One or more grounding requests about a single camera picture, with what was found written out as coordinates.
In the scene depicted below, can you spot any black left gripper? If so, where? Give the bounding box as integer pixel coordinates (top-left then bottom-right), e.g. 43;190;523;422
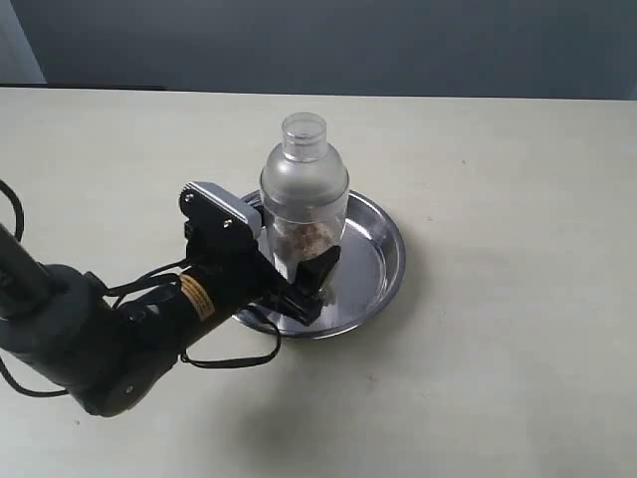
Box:
181;213;341;326

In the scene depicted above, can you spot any round stainless steel tray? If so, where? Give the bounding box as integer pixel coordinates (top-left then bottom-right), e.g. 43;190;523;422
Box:
259;191;406;340

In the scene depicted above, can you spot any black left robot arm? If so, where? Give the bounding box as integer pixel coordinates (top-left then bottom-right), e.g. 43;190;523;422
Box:
1;218;340;417

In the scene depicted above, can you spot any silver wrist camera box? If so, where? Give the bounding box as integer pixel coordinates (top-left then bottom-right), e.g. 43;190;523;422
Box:
179;181;263;239

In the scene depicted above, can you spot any black camera cable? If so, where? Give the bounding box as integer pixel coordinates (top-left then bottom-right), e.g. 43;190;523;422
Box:
0;178;283;399

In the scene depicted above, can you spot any clear plastic shaker bottle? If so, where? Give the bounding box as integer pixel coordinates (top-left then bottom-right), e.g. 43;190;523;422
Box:
260;113;349;283

